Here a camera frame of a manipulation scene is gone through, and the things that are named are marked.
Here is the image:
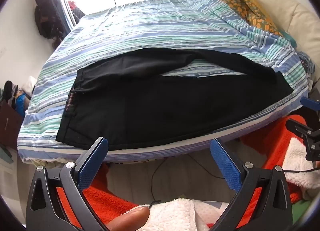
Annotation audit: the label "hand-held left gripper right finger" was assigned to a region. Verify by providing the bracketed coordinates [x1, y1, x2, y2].
[210, 137, 293, 231]

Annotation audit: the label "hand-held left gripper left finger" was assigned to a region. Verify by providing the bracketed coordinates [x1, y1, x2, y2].
[26, 136, 110, 231]

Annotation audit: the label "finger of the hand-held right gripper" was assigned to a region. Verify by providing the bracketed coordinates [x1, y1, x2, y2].
[286, 118, 320, 161]
[301, 96, 320, 112]

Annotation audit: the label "black pants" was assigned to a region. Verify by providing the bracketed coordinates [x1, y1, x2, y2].
[56, 48, 294, 151]

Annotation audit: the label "person's left forearm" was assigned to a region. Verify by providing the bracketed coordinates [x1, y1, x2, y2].
[120, 198, 208, 231]

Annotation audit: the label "person's right forearm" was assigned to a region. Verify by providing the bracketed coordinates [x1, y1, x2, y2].
[284, 137, 320, 200]

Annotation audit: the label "person's left hand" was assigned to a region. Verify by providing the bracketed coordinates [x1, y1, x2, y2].
[105, 206, 150, 231]

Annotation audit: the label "floral pillow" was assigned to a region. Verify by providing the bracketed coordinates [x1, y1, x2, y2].
[298, 51, 316, 74]

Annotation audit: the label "cream pillow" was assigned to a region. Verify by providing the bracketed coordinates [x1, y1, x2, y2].
[216, 0, 320, 84]

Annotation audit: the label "blue bag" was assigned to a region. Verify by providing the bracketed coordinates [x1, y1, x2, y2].
[14, 93, 32, 118]

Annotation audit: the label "orange patterned blanket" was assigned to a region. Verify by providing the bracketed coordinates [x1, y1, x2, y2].
[200, 0, 284, 37]

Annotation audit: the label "striped bed sheet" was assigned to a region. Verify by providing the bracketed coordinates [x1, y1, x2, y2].
[17, 0, 310, 164]

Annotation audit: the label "dark hanging clothes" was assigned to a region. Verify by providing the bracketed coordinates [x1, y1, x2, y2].
[34, 0, 70, 48]

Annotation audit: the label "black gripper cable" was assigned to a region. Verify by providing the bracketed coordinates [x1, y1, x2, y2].
[282, 159, 320, 173]

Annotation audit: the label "black floor cable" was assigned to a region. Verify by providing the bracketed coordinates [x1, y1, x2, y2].
[149, 157, 225, 209]

